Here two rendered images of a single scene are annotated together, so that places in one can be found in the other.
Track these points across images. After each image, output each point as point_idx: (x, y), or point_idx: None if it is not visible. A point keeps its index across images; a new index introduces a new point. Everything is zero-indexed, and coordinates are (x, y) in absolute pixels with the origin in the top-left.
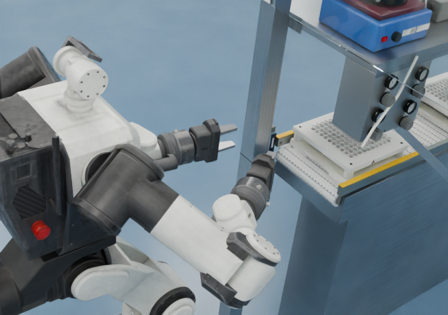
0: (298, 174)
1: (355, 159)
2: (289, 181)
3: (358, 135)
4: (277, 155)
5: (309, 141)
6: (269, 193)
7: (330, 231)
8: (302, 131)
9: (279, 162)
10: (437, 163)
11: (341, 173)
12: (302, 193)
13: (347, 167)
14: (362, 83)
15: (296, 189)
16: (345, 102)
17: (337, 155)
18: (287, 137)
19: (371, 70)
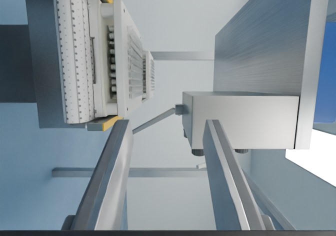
0: (64, 45)
1: (129, 104)
2: (32, 19)
3: (200, 145)
4: None
5: (117, 37)
6: None
7: (7, 82)
8: (123, 19)
9: None
10: (140, 129)
11: (106, 100)
12: (34, 52)
13: (124, 111)
14: (273, 132)
15: (30, 38)
16: (235, 111)
17: (126, 88)
18: None
19: (297, 140)
